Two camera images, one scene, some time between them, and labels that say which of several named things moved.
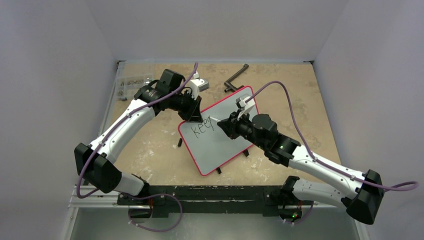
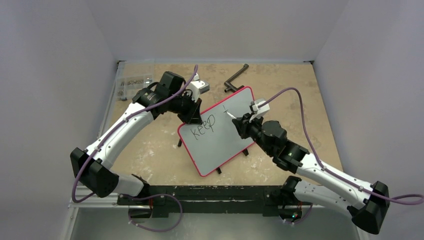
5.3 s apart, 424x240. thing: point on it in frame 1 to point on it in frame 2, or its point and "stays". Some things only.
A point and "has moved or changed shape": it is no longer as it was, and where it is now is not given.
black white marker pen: [218, 120] has moved or changed shape
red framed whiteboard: [210, 145] stays
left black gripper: [193, 114] stays
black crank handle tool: [228, 84] stays
